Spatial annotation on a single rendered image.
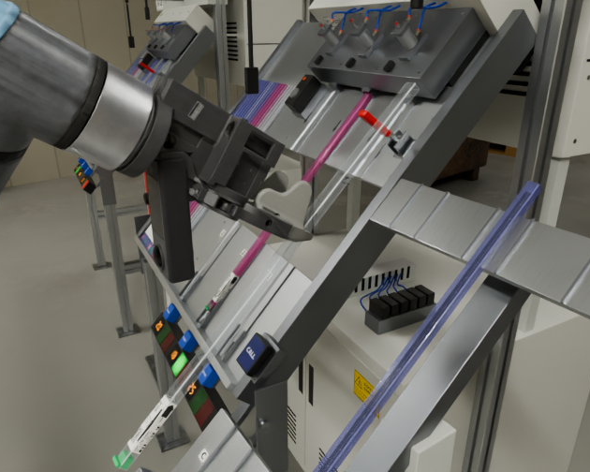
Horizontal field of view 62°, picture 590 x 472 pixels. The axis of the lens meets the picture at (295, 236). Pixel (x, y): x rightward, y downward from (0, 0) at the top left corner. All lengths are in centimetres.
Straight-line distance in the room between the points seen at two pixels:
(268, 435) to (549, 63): 69
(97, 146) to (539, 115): 68
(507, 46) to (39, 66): 66
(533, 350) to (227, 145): 93
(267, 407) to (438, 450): 25
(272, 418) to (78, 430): 121
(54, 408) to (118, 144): 167
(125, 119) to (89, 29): 458
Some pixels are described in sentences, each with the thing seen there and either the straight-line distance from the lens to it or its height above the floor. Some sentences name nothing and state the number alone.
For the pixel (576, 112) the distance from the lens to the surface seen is 102.
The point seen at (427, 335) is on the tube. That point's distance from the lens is 51.
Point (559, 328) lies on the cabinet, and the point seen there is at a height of 61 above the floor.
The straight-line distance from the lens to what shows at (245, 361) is 72.
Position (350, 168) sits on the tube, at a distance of 54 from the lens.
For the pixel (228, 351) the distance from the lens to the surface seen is 82.
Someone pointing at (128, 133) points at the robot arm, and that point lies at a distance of 39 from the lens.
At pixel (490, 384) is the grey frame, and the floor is 57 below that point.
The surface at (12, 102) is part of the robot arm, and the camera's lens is 38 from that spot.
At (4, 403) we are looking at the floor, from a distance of 211.
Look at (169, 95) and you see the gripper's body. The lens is 42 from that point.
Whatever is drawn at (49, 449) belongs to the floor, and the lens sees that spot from 186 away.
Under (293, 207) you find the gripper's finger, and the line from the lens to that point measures 48.
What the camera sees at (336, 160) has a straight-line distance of 89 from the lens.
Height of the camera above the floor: 121
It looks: 22 degrees down
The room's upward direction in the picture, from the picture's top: straight up
